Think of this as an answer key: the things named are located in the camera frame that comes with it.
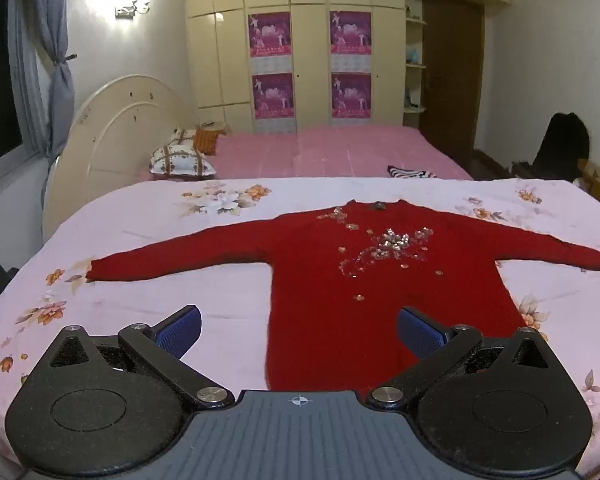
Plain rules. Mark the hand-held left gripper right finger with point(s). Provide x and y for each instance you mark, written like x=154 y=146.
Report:
x=422 y=332

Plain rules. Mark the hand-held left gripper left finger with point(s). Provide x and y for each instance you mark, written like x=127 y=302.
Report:
x=180 y=332

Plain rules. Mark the red sequined sweater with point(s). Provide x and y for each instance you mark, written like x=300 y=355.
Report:
x=325 y=280

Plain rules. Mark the floral white bedsheet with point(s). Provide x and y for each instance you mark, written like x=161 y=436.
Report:
x=220 y=300

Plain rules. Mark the black white striped cloth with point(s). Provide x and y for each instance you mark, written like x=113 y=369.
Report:
x=410 y=172

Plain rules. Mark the patterned white brown pillow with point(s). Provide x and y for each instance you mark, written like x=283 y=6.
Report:
x=180 y=160

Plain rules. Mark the orange pillow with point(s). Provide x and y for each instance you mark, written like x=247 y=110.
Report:
x=207 y=140

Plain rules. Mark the pink bedsheet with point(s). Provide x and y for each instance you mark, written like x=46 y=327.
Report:
x=330 y=152

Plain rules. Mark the cream rounded headboard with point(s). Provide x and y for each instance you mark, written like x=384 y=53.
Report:
x=110 y=130

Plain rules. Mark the black bag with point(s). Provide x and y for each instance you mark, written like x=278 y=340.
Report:
x=562 y=145

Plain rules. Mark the brown wooden door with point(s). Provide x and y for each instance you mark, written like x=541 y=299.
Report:
x=452 y=75

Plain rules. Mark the grey blue curtain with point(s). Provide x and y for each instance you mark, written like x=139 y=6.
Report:
x=55 y=60

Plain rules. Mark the cream corner shelf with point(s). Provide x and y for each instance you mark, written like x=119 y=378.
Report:
x=414 y=25

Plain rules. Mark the window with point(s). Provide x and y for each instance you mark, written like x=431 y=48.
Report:
x=0 y=75

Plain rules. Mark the purple wall poster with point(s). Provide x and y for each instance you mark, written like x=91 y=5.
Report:
x=350 y=33
x=351 y=95
x=270 y=35
x=273 y=96

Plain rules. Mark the wall lamp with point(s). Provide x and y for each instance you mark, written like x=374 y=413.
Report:
x=132 y=7

